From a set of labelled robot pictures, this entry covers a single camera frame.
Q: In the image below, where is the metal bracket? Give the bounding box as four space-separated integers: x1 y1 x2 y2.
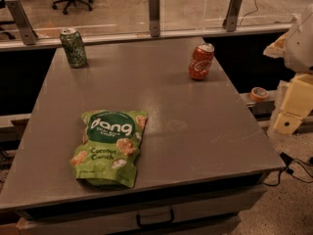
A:
222 0 243 32
149 0 160 37
6 0 37 45

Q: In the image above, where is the black drawer handle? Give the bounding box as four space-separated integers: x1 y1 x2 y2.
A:
136 208 175 229

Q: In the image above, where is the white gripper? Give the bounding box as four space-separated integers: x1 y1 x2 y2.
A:
273 74 313 135

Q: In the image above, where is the middle metal bracket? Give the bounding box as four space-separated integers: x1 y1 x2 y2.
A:
149 0 160 37

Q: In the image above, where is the right metal bracket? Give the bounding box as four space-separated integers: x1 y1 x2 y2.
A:
222 0 243 32

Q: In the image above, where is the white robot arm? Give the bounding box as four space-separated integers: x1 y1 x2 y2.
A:
263 4 313 135

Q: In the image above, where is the left metal bracket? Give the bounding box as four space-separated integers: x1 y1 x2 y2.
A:
6 0 37 45

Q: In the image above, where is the green rice chip bag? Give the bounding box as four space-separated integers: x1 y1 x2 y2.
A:
69 110 148 188

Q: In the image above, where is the roll of tape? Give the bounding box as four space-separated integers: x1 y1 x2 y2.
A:
250 87 268 102

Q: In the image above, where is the orange soda can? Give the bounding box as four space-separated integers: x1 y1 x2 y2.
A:
188 43 215 80

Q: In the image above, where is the green soda can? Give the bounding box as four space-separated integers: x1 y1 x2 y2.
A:
60 28 87 68

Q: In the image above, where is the grey table drawer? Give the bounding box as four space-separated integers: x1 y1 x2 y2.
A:
17 184 266 235

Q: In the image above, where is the black floor cable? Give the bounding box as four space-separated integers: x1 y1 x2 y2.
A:
262 152 313 187

